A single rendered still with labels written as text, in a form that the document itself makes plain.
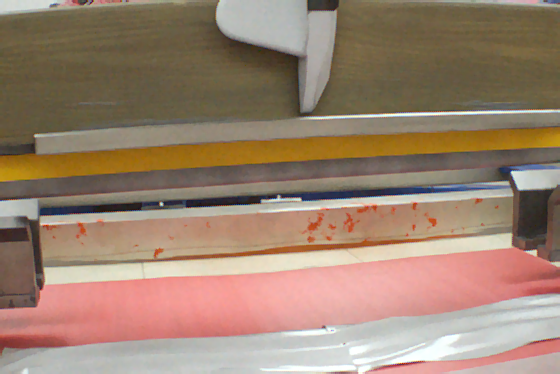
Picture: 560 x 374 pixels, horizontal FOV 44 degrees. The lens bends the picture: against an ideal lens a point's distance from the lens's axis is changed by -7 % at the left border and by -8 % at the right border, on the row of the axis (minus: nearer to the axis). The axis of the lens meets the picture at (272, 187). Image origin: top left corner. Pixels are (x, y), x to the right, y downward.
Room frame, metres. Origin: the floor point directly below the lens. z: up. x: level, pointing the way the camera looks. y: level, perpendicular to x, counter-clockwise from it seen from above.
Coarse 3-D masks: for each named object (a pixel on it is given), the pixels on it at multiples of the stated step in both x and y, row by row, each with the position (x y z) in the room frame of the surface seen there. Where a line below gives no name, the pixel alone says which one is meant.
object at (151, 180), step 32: (320, 160) 0.40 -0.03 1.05; (352, 160) 0.40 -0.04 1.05; (384, 160) 0.41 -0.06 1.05; (416, 160) 0.41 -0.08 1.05; (448, 160) 0.42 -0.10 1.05; (480, 160) 0.42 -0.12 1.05; (512, 160) 0.43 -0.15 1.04; (544, 160) 0.43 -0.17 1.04; (0, 192) 0.36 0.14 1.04; (32, 192) 0.37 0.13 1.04; (64, 192) 0.37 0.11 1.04; (96, 192) 0.38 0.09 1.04
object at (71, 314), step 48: (48, 288) 0.49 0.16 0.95; (96, 288) 0.49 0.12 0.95; (144, 288) 0.49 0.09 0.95; (192, 288) 0.49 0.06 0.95; (240, 288) 0.49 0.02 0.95; (0, 336) 0.38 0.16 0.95; (48, 336) 0.39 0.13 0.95; (96, 336) 0.39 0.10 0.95; (144, 336) 0.39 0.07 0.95; (192, 336) 0.39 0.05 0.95
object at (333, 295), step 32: (448, 256) 0.55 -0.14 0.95; (480, 256) 0.55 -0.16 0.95; (512, 256) 0.54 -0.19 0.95; (288, 288) 0.48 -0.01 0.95; (320, 288) 0.48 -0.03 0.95; (352, 288) 0.48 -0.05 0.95; (384, 288) 0.47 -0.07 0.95; (416, 288) 0.47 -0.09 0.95; (448, 288) 0.47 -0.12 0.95; (480, 288) 0.46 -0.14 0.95; (512, 288) 0.46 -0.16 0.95; (544, 288) 0.45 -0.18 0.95; (320, 320) 0.41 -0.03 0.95; (352, 320) 0.41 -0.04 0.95; (512, 352) 0.34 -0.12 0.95; (544, 352) 0.34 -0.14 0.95
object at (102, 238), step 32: (480, 192) 0.65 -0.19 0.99; (512, 192) 0.64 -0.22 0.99; (64, 224) 0.55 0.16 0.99; (96, 224) 0.55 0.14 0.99; (128, 224) 0.56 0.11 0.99; (160, 224) 0.56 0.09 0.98; (192, 224) 0.57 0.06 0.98; (224, 224) 0.58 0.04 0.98; (256, 224) 0.58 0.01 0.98; (288, 224) 0.59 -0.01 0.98; (320, 224) 0.59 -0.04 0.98; (352, 224) 0.60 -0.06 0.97; (384, 224) 0.60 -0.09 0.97; (416, 224) 0.61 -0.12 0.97; (448, 224) 0.61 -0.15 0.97; (480, 224) 0.62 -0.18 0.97; (64, 256) 0.55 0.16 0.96; (96, 256) 0.55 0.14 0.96; (128, 256) 0.56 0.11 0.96; (160, 256) 0.56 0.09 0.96; (192, 256) 0.57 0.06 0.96; (224, 256) 0.57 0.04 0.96
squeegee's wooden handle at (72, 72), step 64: (192, 0) 0.38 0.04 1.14; (384, 0) 0.40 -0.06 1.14; (448, 0) 0.41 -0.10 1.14; (0, 64) 0.36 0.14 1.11; (64, 64) 0.36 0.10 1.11; (128, 64) 0.37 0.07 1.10; (192, 64) 0.38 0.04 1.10; (256, 64) 0.38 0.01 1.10; (384, 64) 0.40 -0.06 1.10; (448, 64) 0.41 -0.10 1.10; (512, 64) 0.42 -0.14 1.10; (0, 128) 0.36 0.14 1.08; (64, 128) 0.36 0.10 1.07
